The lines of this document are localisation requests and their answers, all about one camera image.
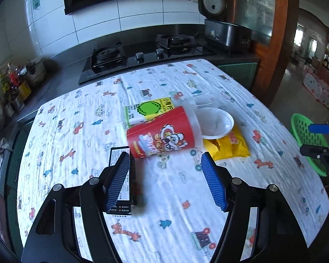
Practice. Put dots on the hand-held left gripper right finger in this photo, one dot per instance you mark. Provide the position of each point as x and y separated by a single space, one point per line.
213 180

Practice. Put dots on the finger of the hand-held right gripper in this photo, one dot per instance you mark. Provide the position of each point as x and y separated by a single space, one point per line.
319 128
312 150

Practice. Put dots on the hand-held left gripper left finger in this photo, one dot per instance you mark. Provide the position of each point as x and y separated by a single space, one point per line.
119 178

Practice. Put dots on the black white carton box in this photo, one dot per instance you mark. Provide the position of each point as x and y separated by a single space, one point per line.
116 156

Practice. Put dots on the green plastic basket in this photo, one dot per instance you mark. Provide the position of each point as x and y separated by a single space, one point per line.
300 116

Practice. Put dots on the yellow snack bag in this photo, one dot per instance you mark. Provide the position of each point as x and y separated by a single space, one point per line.
230 149

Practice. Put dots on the white plastic bowl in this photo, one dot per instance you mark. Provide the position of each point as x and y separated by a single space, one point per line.
216 123

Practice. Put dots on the red snack tub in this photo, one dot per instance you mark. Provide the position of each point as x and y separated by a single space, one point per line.
159 134

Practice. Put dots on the green drink carton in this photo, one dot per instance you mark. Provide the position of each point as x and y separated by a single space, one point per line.
150 108

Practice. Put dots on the clear plastic cup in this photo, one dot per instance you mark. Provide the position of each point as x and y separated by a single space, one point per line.
208 100

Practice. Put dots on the colourful play fence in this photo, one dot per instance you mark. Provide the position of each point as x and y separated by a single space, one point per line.
318 87

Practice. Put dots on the printed cartoon tablecloth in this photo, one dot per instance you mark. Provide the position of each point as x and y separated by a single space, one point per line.
85 142

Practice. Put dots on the wooden glass cabinet door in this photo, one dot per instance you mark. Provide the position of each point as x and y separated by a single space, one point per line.
274 60

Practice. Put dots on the green cabinet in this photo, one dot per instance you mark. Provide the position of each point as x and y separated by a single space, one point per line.
244 74

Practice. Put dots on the black gas stove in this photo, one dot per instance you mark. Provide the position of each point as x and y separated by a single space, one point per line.
142 63

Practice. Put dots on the grey rag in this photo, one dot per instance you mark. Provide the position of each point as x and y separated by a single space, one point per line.
1 149

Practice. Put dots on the black rice cooker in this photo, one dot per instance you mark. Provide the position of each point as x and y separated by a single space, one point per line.
224 35

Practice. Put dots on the steel pot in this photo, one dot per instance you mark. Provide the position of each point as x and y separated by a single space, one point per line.
35 72

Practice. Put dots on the cluster of condiment bottles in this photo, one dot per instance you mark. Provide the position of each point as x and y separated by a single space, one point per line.
15 85

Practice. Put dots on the wall hook sticker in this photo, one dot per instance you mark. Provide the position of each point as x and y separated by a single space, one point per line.
36 1

